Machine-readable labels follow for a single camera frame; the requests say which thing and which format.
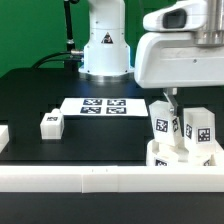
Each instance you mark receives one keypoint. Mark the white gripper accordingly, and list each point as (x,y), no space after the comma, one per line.
(183,47)

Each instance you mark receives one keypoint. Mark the white round stool seat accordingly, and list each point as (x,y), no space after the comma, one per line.
(158,154)

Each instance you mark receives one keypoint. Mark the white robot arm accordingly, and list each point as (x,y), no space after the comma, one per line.
(107,55)

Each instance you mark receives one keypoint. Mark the white U-shaped fence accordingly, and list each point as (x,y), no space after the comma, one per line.
(91,179)

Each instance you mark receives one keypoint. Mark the white marker base plate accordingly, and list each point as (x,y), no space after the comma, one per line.
(104,107)

